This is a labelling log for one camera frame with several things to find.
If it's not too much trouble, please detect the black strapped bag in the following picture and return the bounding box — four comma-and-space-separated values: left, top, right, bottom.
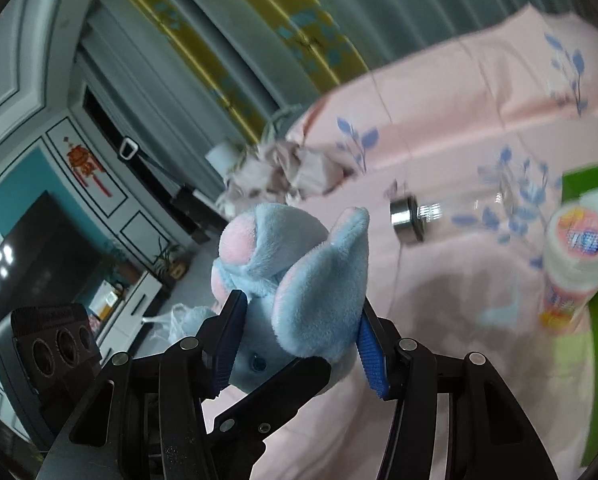
114, 137, 217, 243

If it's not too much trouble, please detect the clear glass jar metal lid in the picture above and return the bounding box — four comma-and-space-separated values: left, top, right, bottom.
389, 180, 562, 247

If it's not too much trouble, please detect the white tv cabinet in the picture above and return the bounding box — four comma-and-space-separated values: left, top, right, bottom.
86, 270, 175, 361

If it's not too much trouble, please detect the black television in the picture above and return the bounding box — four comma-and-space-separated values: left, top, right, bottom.
0, 192, 102, 331

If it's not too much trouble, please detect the red wall decoration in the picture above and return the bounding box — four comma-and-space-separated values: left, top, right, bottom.
61, 135, 112, 198

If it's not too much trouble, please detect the white paper roll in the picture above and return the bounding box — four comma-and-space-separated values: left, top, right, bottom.
205, 141, 240, 171

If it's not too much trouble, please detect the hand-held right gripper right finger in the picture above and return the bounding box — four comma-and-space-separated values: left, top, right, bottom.
356, 304, 560, 480

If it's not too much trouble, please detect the pink gum container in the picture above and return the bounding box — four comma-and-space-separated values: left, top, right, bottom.
539, 205, 598, 331

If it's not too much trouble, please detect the white plastic bag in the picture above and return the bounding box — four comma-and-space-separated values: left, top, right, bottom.
141, 302, 220, 351

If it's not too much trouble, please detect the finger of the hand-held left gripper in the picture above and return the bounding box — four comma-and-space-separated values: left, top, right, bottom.
204, 357, 332, 480

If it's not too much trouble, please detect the blue plush elephant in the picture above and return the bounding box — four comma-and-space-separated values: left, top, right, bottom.
211, 202, 372, 396

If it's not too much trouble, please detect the potted green plant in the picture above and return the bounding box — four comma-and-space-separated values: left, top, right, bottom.
151, 242, 187, 278

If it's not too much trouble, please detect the crumpled pinkish grey cloth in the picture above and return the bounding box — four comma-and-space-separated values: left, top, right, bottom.
216, 140, 352, 216

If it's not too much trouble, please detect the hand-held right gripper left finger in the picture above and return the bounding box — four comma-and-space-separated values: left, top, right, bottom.
34, 290, 250, 480

